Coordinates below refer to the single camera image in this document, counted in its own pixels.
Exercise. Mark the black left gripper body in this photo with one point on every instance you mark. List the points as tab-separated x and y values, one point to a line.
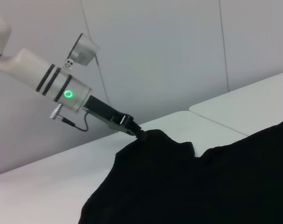
104	112

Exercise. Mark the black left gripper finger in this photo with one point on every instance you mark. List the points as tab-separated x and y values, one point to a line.
130	132
137	129

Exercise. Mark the black shirt with FREE print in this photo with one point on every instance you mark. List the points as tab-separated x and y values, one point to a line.
190	186

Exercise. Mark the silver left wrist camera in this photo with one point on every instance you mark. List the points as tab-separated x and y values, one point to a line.
84	52

